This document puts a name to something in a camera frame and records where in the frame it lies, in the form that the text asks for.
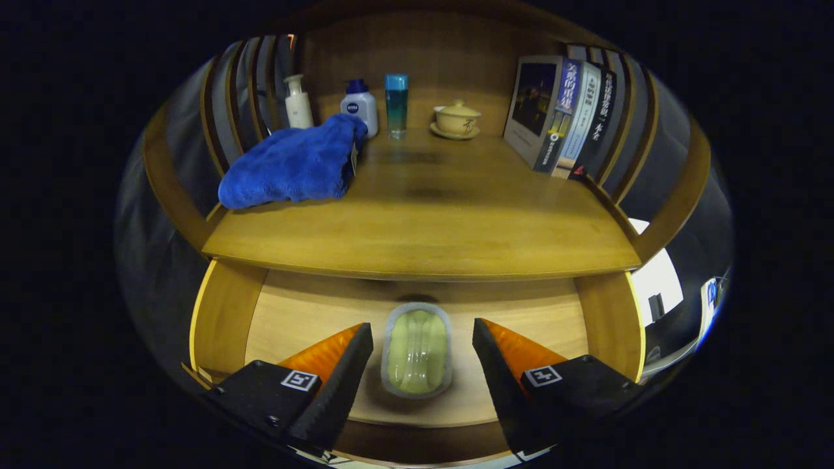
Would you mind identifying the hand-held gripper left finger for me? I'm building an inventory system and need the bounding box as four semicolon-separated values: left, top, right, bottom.
205;322;374;457

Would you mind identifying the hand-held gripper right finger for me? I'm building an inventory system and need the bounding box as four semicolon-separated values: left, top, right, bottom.
473;318;646;455

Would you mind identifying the wooden drawer with black knob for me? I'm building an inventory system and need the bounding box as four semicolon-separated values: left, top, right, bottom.
189;259;647;458

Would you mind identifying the green scrub brush white pad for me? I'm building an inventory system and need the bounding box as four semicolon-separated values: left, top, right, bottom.
381;302;454;399

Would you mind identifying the wooden countertop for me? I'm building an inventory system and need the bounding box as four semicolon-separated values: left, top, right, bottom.
202;127;642;282

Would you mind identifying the white side cabinet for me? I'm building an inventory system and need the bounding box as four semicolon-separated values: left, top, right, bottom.
627;218;685;328

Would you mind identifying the blue towel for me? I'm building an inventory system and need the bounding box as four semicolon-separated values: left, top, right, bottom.
218;114;369;210

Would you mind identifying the beige lidded tea cup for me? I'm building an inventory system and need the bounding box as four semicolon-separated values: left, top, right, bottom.
430;99;483;141

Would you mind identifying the black spine book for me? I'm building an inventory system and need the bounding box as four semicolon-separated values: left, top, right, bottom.
568;68;617;182

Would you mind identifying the light blue spine book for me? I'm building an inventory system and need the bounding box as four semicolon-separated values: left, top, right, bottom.
551;62;602;178

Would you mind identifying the white lotion bottle blue cap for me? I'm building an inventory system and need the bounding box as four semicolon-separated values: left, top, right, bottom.
340;79;379;138

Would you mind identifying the cream pump bottle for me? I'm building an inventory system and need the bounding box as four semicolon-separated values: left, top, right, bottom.
283;74;315;130

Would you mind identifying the dark blue spine book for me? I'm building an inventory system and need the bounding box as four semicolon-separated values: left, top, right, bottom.
503;55;582;174

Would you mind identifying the teal bottle blue cap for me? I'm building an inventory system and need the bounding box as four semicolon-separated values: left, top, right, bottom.
384;74;410;139

